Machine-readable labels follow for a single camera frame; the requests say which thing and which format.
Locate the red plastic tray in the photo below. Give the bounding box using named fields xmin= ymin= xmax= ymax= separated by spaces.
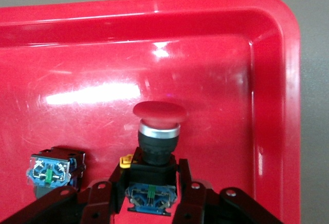
xmin=0 ymin=0 xmax=301 ymax=224

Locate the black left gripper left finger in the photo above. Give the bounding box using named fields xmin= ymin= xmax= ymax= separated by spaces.
xmin=82 ymin=166 xmax=131 ymax=224

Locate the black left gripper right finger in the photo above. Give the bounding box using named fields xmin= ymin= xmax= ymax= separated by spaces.
xmin=173 ymin=158 xmax=214 ymax=224

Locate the red mushroom push button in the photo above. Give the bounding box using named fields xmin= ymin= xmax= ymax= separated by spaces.
xmin=119 ymin=100 xmax=187 ymax=217
xmin=25 ymin=145 xmax=87 ymax=199

